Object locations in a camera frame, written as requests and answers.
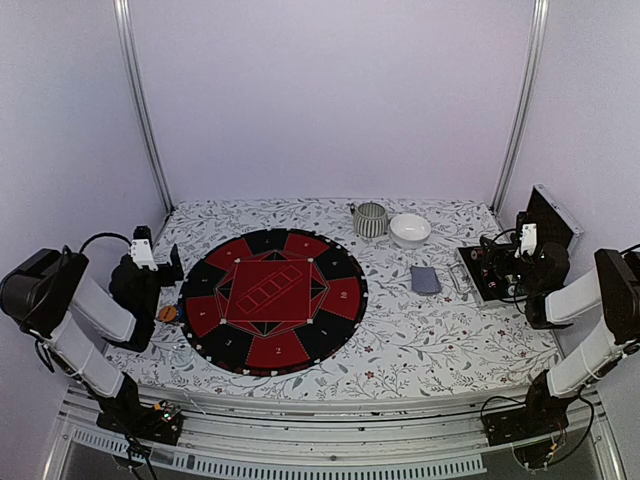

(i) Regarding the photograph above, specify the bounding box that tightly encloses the aluminium poker chip case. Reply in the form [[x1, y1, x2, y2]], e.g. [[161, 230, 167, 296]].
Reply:
[[447, 184, 583, 307]]

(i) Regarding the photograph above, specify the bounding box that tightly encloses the blue playing card deck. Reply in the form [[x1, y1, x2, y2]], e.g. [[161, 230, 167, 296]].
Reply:
[[410, 266, 442, 296]]

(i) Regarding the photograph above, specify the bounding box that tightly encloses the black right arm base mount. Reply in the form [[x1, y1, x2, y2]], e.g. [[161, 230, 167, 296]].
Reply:
[[480, 395, 596, 473]]

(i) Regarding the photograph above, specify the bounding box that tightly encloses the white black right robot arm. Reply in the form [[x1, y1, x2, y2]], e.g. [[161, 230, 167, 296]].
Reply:
[[481, 243, 639, 443]]

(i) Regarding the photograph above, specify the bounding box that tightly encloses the aluminium frame post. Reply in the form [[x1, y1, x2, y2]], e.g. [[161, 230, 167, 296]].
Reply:
[[490, 0, 550, 215], [113, 0, 174, 215]]

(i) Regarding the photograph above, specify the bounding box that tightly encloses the striped grey ceramic mug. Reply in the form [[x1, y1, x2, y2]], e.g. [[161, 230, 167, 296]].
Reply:
[[349, 202, 389, 238]]

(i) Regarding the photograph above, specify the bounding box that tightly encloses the round red black poker mat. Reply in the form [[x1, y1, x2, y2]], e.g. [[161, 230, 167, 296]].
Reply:
[[178, 228, 368, 377]]

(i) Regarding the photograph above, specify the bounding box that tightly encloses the right aluminium frame post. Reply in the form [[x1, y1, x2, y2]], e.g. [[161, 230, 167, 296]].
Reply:
[[490, 0, 550, 215]]

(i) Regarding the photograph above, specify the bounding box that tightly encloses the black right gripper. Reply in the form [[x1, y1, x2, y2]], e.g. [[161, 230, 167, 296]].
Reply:
[[481, 236, 543, 296]]

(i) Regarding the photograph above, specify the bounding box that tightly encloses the orange big blind button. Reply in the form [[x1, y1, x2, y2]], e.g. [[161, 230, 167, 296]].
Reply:
[[158, 305, 179, 323]]

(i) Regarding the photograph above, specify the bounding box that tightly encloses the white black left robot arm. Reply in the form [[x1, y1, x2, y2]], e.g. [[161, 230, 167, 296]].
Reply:
[[1, 227, 184, 435]]

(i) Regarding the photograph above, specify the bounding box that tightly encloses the left aluminium frame post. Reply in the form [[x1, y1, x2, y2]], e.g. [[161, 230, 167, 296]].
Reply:
[[113, 0, 174, 215]]

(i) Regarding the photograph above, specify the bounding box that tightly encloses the aluminium front rail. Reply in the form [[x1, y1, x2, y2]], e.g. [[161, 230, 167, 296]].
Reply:
[[43, 387, 629, 479]]

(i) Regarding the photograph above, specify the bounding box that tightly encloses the white ceramic bowl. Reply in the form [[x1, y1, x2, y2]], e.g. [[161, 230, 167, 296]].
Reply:
[[389, 213, 432, 249]]

